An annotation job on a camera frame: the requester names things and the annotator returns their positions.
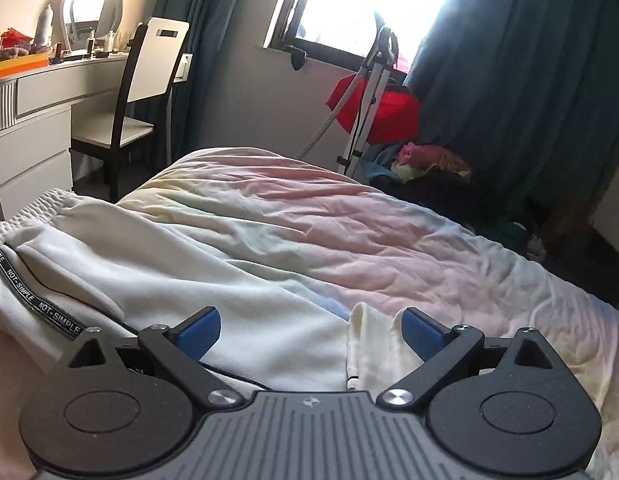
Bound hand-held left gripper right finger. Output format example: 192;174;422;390
379;306;573;407

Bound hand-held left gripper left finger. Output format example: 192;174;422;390
54;305;246;407

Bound cream pants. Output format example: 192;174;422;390
0;187;425;393

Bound bed with pastel duvet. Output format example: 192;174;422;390
0;147;619;480

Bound green garment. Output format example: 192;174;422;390
484;215;533;251

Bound black garment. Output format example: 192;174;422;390
377;167;495;233

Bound dark sofa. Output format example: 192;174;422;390
529;195;619;306

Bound blue garment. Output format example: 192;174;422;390
362;141;407;183

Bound pink garment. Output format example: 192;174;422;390
395;141;473;173

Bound brown bag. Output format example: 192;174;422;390
542;195;597;241

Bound red cloth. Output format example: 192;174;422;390
325;72;421;146

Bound garment steamer stand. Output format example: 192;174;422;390
294;25;400;176

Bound white dressing table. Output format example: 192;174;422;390
0;52;130;223

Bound white and black chair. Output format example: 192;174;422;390
70;16;190;201

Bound blue curtain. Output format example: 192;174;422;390
404;0;619;271

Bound black item on sill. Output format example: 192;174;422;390
284;45;308;71

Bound dark folded fabric under window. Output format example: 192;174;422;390
152;0;290;166

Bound row of cosmetic bottles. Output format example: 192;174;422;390
52;22;140;63

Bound orange box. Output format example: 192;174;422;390
0;52;50;81

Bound black framed window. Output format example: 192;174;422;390
264;0;457;73

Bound white framed mirror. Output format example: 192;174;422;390
62;0;133;53

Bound grey spray bottle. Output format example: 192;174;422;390
36;4;54;46

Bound red pouch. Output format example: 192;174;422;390
0;26;33;48

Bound white wall box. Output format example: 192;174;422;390
174;52;194;82

